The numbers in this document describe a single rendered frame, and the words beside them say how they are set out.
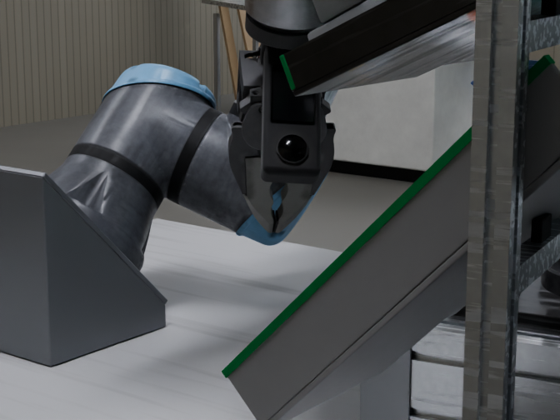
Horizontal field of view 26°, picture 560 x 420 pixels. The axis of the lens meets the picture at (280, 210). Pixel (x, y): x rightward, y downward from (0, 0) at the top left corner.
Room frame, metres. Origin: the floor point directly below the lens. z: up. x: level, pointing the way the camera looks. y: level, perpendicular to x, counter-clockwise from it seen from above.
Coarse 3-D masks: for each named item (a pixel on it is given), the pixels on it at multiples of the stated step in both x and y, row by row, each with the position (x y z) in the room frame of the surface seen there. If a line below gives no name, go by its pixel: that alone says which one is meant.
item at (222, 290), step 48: (192, 240) 1.68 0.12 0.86; (240, 240) 1.68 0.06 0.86; (192, 288) 1.43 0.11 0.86; (240, 288) 1.43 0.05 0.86; (288, 288) 1.43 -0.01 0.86; (144, 336) 1.24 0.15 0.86; (192, 336) 1.24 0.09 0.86; (240, 336) 1.24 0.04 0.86; (0, 384) 1.10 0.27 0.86; (48, 384) 1.10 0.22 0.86; (96, 384) 1.10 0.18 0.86; (144, 384) 1.10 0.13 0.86; (192, 384) 1.10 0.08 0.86
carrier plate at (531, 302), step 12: (540, 276) 1.08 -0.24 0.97; (528, 288) 1.04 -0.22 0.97; (540, 288) 1.04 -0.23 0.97; (528, 300) 1.00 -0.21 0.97; (540, 300) 1.00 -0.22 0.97; (552, 300) 1.00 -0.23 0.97; (528, 312) 0.97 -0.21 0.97; (540, 312) 0.97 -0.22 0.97; (552, 312) 0.97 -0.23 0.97; (528, 324) 0.96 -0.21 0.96; (540, 324) 0.96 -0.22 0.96; (552, 324) 0.95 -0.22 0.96
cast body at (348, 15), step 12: (312, 0) 0.68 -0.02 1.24; (324, 0) 0.68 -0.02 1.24; (336, 0) 0.67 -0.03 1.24; (348, 0) 0.67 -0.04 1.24; (360, 0) 0.66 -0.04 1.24; (372, 0) 0.66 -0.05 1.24; (384, 0) 0.65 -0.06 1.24; (324, 12) 0.68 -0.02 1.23; (336, 12) 0.67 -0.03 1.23; (348, 12) 0.67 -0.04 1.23; (360, 12) 0.66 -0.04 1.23; (324, 24) 0.68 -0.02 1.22; (336, 24) 0.67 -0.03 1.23; (312, 36) 0.68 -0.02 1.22
